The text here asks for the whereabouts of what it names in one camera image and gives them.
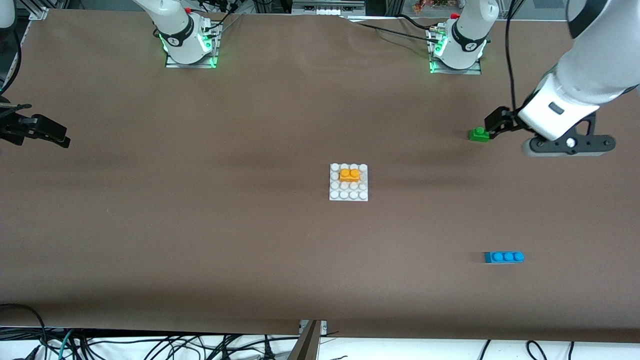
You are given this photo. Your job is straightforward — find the white studded base plate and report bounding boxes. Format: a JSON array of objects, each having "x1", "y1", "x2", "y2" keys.
[{"x1": 329, "y1": 163, "x2": 369, "y2": 202}]

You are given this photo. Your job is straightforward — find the blue three-stud block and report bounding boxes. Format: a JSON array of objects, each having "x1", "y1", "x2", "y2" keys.
[{"x1": 484, "y1": 251, "x2": 525, "y2": 264}]

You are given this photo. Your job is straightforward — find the orange patterned object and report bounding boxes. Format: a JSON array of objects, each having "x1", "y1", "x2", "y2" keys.
[{"x1": 412, "y1": 0, "x2": 451, "y2": 13}]

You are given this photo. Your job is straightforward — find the brown table cover sheet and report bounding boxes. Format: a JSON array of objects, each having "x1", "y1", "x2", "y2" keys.
[{"x1": 0, "y1": 7, "x2": 640, "y2": 345}]

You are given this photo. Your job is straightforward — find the grey metal rack unit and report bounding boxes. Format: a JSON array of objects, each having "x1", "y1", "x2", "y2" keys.
[{"x1": 291, "y1": 0, "x2": 366, "y2": 16}]

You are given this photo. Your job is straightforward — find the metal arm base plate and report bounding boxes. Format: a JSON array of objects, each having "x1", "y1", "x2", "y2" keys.
[
  {"x1": 430, "y1": 60, "x2": 482, "y2": 76},
  {"x1": 165, "y1": 47, "x2": 218, "y2": 69}
]

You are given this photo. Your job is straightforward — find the black left camera bracket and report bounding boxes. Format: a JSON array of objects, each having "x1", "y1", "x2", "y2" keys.
[{"x1": 570, "y1": 112, "x2": 599, "y2": 138}]

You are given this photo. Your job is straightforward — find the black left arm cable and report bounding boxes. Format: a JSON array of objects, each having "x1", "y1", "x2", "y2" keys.
[{"x1": 504, "y1": 0, "x2": 523, "y2": 118}]

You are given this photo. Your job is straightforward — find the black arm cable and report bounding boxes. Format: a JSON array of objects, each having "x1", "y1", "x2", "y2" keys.
[
  {"x1": 504, "y1": 0, "x2": 523, "y2": 118},
  {"x1": 0, "y1": 30, "x2": 32, "y2": 112}
]

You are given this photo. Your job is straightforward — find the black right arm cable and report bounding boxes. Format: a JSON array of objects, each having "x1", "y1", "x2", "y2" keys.
[{"x1": 0, "y1": 30, "x2": 32, "y2": 112}]

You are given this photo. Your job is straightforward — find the aluminium frame profile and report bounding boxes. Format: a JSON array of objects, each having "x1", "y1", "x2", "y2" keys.
[{"x1": 27, "y1": 0, "x2": 68, "y2": 21}]

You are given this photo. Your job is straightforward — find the short black table cable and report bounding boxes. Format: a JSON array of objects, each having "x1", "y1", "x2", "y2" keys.
[{"x1": 395, "y1": 13, "x2": 446, "y2": 32}]

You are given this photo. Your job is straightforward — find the long black table cable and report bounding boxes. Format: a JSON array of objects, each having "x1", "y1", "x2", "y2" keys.
[{"x1": 350, "y1": 19, "x2": 443, "y2": 46}]

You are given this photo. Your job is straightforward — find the black base connector cable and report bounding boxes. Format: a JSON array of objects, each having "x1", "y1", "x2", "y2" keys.
[{"x1": 200, "y1": 0, "x2": 246, "y2": 38}]

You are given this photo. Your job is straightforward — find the teal floor cable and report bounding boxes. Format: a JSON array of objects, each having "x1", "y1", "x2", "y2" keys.
[{"x1": 57, "y1": 329, "x2": 73, "y2": 360}]

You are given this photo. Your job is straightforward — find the aluminium table post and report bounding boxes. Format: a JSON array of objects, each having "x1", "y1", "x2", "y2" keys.
[{"x1": 287, "y1": 320, "x2": 328, "y2": 360}]

